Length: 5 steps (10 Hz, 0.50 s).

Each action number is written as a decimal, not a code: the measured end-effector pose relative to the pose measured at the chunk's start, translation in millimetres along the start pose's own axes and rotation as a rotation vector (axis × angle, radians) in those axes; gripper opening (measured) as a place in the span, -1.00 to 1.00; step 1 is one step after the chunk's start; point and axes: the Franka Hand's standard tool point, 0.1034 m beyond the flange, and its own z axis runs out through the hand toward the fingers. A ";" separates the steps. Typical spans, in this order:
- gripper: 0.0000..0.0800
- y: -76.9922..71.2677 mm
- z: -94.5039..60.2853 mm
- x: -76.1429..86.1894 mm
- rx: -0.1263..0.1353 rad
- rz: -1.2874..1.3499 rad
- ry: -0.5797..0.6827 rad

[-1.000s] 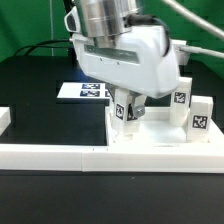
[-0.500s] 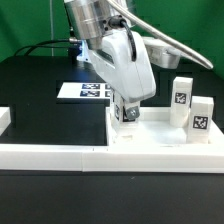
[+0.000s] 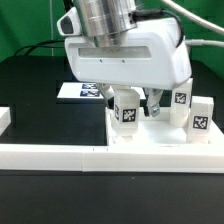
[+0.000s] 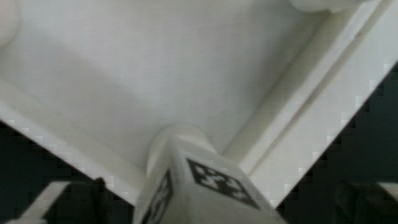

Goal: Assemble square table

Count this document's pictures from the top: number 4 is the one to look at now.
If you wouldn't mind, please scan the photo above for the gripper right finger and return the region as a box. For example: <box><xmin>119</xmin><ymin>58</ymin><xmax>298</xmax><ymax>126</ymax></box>
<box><xmin>332</xmin><ymin>181</ymin><xmax>398</xmax><ymax>224</ymax></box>

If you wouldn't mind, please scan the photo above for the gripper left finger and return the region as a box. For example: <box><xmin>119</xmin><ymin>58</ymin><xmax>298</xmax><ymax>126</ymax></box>
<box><xmin>14</xmin><ymin>177</ymin><xmax>114</xmax><ymax>224</ymax></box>

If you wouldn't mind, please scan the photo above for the white table leg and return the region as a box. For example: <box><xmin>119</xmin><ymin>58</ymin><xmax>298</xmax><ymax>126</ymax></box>
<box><xmin>133</xmin><ymin>125</ymin><xmax>288</xmax><ymax>224</ymax></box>

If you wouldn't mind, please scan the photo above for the white square tabletop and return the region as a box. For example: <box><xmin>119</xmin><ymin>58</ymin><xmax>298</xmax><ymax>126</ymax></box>
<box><xmin>0</xmin><ymin>0</ymin><xmax>380</xmax><ymax>208</ymax></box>

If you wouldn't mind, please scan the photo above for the white U-shaped fence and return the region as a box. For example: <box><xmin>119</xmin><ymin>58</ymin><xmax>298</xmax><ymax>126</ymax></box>
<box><xmin>247</xmin><ymin>0</ymin><xmax>398</xmax><ymax>208</ymax></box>

